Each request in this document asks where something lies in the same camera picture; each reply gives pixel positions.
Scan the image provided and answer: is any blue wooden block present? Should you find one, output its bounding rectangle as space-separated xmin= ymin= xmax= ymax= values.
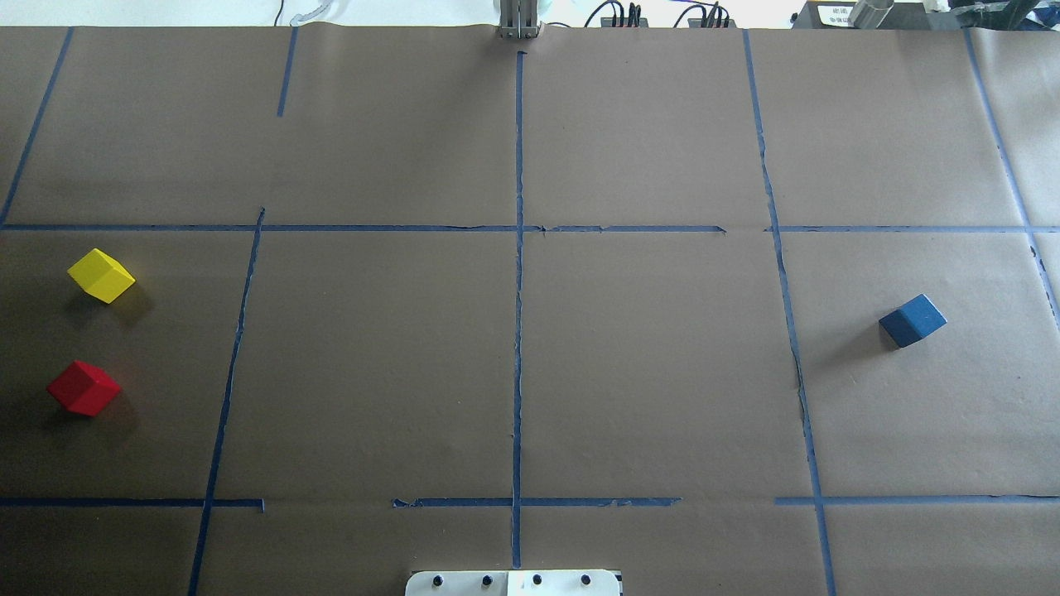
xmin=878 ymin=294 xmax=949 ymax=348

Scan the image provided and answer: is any yellow wooden block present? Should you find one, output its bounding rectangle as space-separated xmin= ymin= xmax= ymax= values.
xmin=67 ymin=248 xmax=136 ymax=305

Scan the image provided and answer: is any red wooden block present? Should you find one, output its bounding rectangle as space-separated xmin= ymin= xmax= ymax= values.
xmin=46 ymin=361 xmax=122 ymax=416

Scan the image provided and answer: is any brown paper table cover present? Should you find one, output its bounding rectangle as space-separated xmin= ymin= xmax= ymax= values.
xmin=2 ymin=24 xmax=1058 ymax=595

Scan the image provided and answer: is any left black power strip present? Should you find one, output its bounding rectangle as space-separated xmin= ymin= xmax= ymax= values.
xmin=584 ymin=1 xmax=648 ymax=29

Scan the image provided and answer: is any black power strip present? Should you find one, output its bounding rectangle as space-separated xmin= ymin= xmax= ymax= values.
xmin=584 ymin=1 xmax=648 ymax=29
xmin=674 ymin=1 xmax=732 ymax=29

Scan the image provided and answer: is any right black power strip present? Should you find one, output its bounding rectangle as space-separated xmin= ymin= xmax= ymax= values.
xmin=674 ymin=1 xmax=732 ymax=29

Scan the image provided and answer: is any aluminium profile post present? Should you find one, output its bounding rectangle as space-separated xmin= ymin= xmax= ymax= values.
xmin=494 ymin=0 xmax=542 ymax=41

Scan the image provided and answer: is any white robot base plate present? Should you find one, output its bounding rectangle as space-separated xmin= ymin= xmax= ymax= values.
xmin=404 ymin=569 xmax=624 ymax=595

